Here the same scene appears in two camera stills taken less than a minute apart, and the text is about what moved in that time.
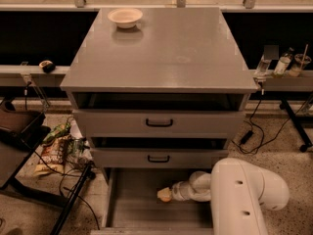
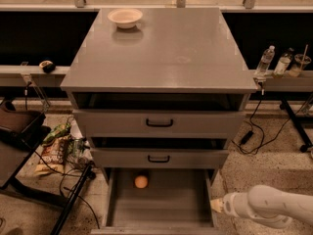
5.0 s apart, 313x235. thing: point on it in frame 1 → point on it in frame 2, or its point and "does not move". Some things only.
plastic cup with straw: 300,60 does not move
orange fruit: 165,198 → 141,181
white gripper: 178,191 → 229,204
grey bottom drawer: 132,206 does not move
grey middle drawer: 156,158 does not move
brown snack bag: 52,159 does not move
